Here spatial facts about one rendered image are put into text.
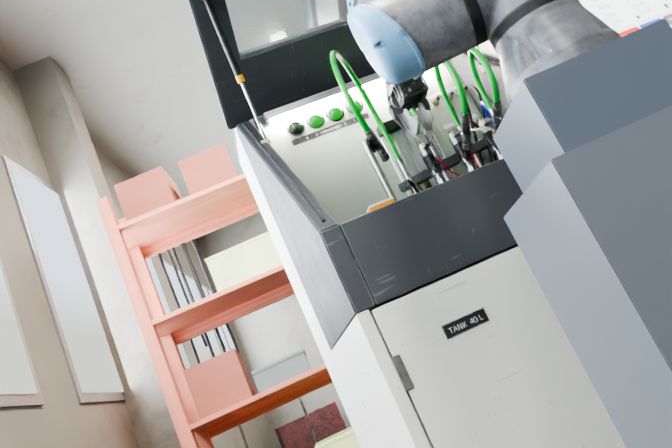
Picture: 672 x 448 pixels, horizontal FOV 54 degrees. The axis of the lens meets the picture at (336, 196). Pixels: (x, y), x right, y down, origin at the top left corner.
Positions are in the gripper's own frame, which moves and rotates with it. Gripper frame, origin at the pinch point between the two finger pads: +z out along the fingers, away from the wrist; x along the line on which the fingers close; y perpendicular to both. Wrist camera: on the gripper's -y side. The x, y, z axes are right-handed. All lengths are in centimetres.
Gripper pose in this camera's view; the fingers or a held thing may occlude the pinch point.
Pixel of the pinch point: (425, 139)
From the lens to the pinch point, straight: 153.3
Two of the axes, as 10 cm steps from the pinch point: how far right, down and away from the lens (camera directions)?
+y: 0.8, -3.3, -9.4
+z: 4.1, 8.7, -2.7
